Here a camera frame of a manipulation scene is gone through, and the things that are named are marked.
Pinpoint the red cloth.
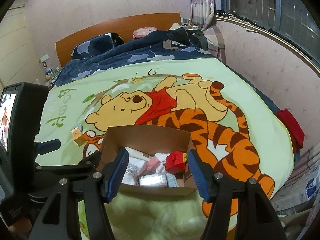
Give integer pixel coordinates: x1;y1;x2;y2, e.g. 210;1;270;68
277;108;305;153

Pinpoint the navy pillow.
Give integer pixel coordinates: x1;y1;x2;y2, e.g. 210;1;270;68
71;33;124;60

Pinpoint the pink tube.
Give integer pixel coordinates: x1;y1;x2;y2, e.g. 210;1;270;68
137;157;161;177

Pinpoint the curtain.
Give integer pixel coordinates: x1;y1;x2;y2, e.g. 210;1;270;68
191;0;215;30

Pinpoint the floral hand cream tube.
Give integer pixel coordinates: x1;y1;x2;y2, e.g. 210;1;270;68
165;173;179;188

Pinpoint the orange cardboard box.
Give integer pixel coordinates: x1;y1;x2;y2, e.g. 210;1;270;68
71;127;86;146

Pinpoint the white lotion tube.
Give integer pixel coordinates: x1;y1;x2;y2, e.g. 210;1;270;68
139;173;168;187

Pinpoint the white wet wipes pack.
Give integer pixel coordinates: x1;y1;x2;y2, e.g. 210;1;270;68
121;146;152;186

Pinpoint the brown cardboard box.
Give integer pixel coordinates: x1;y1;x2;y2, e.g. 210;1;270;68
99;125;196;196

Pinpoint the red toy box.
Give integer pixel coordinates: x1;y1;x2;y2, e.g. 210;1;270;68
165;151;187;174

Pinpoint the pink plush toy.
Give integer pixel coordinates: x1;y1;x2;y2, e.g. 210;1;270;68
133;27;158;39

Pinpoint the Winnie the Pooh fleece blanket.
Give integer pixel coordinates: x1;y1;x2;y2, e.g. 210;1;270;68
35;58;296;240

